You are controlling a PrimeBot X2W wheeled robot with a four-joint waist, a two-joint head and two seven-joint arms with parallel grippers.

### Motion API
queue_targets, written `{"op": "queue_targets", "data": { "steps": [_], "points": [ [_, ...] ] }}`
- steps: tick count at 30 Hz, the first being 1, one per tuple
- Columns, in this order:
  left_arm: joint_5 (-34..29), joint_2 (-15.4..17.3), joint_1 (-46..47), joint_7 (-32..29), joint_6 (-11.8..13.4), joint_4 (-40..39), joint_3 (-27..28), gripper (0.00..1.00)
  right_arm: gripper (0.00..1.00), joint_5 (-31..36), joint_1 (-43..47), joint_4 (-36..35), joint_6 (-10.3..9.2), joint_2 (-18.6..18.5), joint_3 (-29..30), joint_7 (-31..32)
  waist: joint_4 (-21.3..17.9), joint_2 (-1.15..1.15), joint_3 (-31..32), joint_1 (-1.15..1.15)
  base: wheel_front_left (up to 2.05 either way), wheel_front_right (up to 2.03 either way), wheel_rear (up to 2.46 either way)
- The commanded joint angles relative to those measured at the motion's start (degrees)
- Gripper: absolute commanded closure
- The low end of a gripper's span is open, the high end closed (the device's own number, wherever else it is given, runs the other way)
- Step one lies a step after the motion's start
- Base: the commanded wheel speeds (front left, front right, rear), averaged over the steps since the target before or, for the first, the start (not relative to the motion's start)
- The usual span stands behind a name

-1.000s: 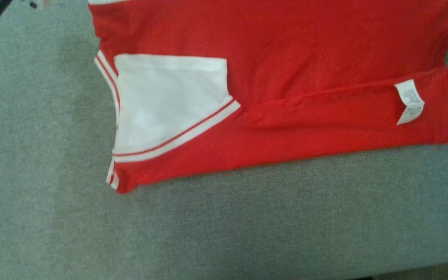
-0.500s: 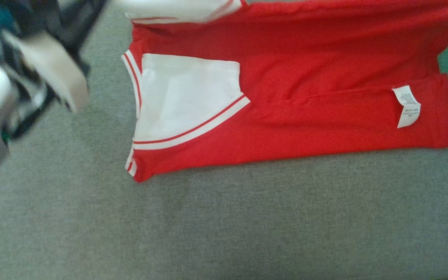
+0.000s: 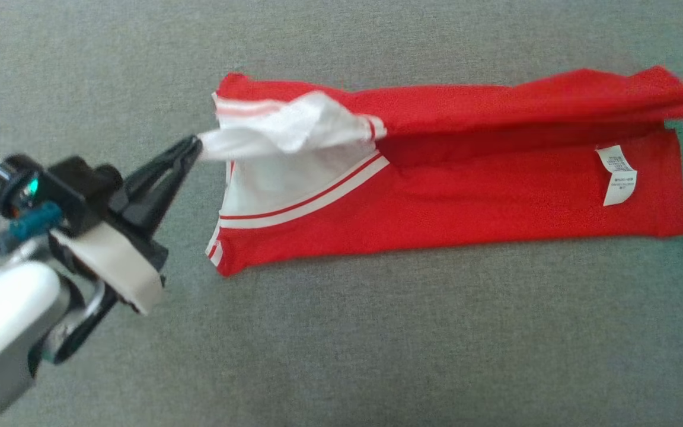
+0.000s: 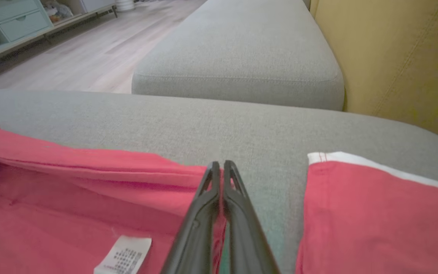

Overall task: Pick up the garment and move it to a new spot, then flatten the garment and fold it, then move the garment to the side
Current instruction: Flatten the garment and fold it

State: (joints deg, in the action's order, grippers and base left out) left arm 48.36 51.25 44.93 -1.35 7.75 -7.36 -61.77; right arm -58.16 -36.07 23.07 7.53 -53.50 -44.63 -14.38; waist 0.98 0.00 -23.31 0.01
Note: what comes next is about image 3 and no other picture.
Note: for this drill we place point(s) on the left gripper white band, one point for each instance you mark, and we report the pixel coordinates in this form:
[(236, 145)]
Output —
[(116, 264)]

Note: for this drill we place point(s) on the red and white sports shirt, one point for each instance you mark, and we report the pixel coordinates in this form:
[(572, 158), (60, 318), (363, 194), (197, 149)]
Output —
[(436, 201)]

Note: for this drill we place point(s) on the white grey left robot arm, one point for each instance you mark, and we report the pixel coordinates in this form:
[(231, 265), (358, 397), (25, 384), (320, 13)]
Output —
[(3, 320)]

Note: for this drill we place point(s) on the large grey sofa seat cushion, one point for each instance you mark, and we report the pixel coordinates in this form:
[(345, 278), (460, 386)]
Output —
[(377, 344)]

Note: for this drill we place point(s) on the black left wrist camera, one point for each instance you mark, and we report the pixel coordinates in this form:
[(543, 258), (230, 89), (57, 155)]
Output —
[(63, 190)]

